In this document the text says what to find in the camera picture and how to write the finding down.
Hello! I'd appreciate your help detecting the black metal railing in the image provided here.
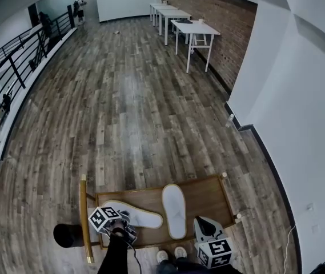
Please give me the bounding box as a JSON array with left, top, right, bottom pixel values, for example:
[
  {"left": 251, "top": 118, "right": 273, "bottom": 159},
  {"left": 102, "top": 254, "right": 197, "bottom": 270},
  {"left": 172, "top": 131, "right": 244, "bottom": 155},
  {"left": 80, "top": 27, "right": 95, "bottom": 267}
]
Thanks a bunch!
[{"left": 0, "top": 6, "right": 76, "bottom": 154}]

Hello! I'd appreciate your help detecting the white cable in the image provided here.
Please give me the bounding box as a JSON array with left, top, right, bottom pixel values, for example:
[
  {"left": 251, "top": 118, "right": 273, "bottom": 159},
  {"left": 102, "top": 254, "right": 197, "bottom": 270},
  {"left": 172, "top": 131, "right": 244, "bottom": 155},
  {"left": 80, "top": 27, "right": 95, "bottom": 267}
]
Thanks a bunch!
[{"left": 284, "top": 224, "right": 298, "bottom": 271}]

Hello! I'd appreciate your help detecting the person's shoe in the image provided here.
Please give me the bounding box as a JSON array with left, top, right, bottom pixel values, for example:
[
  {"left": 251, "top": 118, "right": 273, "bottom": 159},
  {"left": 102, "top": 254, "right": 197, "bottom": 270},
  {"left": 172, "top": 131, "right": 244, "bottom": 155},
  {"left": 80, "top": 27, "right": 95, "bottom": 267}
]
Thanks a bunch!
[
  {"left": 156, "top": 249, "right": 170, "bottom": 264},
  {"left": 174, "top": 245, "right": 187, "bottom": 260}
]

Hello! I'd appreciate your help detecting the person's left shoe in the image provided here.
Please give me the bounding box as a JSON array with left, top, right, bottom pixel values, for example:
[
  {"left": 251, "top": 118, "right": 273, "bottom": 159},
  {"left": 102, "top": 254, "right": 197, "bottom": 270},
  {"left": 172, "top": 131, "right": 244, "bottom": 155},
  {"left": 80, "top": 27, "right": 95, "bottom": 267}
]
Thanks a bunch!
[{"left": 156, "top": 249, "right": 170, "bottom": 264}]

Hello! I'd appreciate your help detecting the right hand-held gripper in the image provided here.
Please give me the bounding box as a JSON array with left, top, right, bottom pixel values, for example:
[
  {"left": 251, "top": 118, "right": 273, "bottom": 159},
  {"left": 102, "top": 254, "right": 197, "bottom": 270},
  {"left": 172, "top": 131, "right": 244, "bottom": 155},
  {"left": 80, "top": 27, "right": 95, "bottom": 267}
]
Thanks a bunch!
[{"left": 193, "top": 216, "right": 235, "bottom": 269}]

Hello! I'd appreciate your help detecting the wooden trolley cart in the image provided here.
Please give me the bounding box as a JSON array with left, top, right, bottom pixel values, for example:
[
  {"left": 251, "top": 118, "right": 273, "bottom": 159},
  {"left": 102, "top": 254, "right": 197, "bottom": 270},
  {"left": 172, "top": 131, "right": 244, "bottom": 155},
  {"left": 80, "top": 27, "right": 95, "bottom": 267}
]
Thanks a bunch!
[{"left": 79, "top": 172, "right": 243, "bottom": 265}]

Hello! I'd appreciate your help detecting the white table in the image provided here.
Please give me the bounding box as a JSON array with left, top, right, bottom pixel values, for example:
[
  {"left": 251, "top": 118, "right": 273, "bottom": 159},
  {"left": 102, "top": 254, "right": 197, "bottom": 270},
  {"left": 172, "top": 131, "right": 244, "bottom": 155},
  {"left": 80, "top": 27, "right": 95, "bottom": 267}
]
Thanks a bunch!
[
  {"left": 152, "top": 5, "right": 178, "bottom": 28},
  {"left": 170, "top": 19, "right": 221, "bottom": 74},
  {"left": 158, "top": 9, "right": 192, "bottom": 46},
  {"left": 149, "top": 2, "right": 169, "bottom": 22}
]

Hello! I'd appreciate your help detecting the person's right shoe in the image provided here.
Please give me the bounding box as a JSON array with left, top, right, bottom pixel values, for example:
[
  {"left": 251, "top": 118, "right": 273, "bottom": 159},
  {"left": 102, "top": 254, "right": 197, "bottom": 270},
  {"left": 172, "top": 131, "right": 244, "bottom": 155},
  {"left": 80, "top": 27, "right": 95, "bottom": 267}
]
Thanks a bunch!
[{"left": 174, "top": 245, "right": 187, "bottom": 260}]

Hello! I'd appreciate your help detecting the black round bin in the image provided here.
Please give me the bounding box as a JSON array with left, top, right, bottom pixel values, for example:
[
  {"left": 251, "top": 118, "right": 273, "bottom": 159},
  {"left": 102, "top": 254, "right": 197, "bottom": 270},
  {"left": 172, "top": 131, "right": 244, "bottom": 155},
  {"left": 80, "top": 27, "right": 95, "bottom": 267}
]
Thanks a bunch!
[{"left": 53, "top": 223, "right": 85, "bottom": 249}]

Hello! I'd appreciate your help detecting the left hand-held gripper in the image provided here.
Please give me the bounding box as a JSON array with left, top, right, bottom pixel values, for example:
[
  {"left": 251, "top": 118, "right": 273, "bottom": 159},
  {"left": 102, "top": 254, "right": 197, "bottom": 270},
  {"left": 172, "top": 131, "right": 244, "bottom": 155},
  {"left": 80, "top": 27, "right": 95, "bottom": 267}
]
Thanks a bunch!
[{"left": 87, "top": 205, "right": 138, "bottom": 245}]

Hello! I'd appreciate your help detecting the white stool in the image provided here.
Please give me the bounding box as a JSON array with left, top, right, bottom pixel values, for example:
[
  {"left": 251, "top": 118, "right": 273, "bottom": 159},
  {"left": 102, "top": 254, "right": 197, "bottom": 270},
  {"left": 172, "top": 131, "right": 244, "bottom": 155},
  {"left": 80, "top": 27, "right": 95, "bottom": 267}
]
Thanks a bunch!
[{"left": 191, "top": 34, "right": 208, "bottom": 47}]

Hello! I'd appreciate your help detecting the black cable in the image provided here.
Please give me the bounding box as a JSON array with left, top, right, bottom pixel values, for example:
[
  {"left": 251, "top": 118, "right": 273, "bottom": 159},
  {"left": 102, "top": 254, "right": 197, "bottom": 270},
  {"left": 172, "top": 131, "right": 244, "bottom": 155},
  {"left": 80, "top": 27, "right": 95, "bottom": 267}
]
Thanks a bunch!
[{"left": 127, "top": 238, "right": 143, "bottom": 274}]

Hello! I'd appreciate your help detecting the white slipper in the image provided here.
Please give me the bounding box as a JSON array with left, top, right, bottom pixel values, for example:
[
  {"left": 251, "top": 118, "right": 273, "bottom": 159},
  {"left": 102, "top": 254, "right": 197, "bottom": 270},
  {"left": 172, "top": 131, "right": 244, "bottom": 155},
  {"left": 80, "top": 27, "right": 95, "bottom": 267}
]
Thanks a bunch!
[
  {"left": 102, "top": 199, "right": 164, "bottom": 229},
  {"left": 161, "top": 183, "right": 187, "bottom": 240}
]

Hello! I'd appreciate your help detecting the person's left forearm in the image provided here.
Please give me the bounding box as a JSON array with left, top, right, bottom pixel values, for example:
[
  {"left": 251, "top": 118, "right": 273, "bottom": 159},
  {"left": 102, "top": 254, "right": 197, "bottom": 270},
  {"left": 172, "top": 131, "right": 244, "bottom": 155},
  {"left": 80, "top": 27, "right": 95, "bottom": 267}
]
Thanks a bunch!
[{"left": 97, "top": 220, "right": 136, "bottom": 274}]

